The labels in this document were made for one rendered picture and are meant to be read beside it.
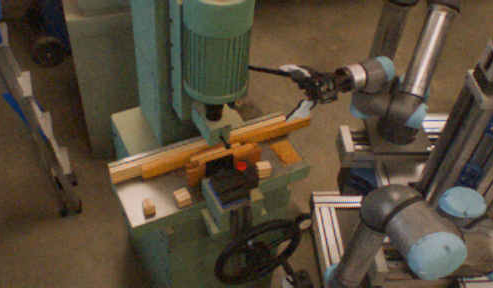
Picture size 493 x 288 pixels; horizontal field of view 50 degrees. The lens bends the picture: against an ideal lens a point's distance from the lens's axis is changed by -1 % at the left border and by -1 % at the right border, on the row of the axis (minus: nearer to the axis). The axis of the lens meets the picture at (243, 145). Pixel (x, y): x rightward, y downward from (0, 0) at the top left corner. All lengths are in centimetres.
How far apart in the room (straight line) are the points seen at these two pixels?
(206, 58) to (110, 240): 145
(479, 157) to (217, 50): 89
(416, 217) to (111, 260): 168
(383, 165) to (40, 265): 157
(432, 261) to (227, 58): 67
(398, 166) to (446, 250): 93
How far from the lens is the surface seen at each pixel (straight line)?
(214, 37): 131
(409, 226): 117
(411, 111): 161
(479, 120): 166
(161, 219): 158
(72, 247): 264
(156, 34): 157
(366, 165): 207
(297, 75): 136
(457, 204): 158
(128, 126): 196
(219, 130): 157
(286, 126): 179
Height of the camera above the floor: 217
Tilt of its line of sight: 47 degrees down
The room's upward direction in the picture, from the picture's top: 6 degrees clockwise
